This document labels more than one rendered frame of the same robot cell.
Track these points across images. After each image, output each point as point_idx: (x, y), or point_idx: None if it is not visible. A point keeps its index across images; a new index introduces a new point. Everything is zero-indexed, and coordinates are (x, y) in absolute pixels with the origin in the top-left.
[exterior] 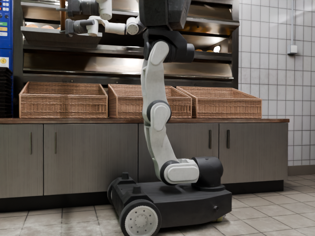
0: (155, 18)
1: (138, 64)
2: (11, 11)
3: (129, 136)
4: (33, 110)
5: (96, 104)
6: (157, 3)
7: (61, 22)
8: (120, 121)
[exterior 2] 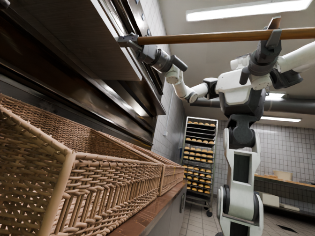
0: (259, 111)
1: (120, 117)
2: None
3: (168, 222)
4: (86, 219)
5: (156, 177)
6: (263, 99)
7: (182, 40)
8: (170, 204)
